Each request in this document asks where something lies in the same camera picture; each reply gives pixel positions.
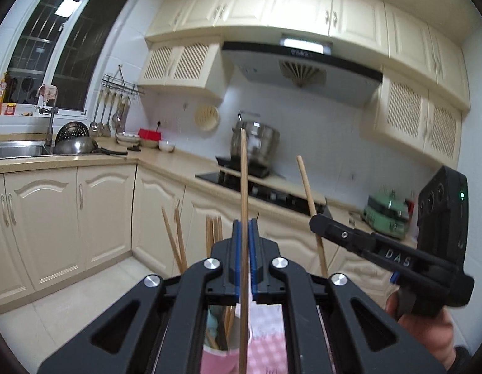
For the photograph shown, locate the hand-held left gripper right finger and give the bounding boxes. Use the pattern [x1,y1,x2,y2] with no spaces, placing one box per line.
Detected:
[249,220,447,374]

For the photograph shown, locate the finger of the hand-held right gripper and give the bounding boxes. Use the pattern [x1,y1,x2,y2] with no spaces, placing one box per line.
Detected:
[308,213,377,257]

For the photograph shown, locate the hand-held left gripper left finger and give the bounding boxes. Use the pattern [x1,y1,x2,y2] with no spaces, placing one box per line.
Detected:
[39,220,242,374]

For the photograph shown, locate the pink cup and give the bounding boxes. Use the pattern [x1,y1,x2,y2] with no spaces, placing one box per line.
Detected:
[201,306,251,374]

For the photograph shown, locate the person's right hand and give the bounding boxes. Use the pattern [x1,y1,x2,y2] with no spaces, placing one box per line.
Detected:
[385,292,456,372]

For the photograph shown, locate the green tabletop appliance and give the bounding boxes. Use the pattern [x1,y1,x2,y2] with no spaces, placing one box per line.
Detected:
[361,191,412,241]

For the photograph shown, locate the white pink checkered towel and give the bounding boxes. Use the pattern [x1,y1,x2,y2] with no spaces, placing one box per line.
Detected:
[249,306,284,339]

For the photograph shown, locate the pink checkered tablecloth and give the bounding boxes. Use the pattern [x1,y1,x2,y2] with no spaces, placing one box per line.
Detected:
[247,335,290,374]

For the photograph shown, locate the black induction cooker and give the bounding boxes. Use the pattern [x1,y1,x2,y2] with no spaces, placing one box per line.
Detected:
[215,156,273,178]

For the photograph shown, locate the steel steamer pot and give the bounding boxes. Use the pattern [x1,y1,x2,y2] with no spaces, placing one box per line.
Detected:
[230,111,281,164]

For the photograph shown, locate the cream base cabinets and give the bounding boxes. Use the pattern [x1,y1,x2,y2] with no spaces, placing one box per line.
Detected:
[0,152,421,316]

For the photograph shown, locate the black range hood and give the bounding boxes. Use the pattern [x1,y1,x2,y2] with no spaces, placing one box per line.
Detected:
[221,33,384,107]

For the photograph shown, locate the cream round perforated plate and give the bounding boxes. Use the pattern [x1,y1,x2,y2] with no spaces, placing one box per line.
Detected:
[195,103,220,129]

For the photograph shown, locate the steel wok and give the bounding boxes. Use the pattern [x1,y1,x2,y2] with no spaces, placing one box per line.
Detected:
[53,136,129,156]

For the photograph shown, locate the metal slotted turner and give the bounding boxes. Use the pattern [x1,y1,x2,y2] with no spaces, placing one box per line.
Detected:
[98,91,111,133]

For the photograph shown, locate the metal spatula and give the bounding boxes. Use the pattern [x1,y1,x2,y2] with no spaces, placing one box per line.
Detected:
[105,93,119,135]

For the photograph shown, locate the metal ladle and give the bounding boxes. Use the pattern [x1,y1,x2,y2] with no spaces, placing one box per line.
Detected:
[89,90,103,132]

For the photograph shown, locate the black colander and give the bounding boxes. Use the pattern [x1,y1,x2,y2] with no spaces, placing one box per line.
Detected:
[55,122,90,145]

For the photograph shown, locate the metal skimmer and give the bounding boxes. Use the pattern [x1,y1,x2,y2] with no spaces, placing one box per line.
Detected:
[112,95,131,135]

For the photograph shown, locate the steel sink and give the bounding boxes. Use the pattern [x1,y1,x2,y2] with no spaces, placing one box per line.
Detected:
[0,140,52,161]

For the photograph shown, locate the metal faucet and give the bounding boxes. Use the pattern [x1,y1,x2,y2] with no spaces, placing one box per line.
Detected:
[35,99,59,155]

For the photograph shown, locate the metal utensil rack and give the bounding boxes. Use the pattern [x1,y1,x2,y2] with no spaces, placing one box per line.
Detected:
[102,64,145,96]

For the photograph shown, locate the pink cloth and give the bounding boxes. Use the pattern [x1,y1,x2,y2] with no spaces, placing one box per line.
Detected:
[36,84,59,100]

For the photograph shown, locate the window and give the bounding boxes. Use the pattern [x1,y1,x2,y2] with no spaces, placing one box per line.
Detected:
[0,0,143,116]

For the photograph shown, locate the cream lattice wall cabinet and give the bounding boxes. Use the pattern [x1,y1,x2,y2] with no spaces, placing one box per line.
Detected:
[138,39,234,99]
[375,71,465,169]

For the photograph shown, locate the cream wall cabinet row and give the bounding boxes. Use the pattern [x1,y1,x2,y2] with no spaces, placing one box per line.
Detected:
[145,0,471,110]

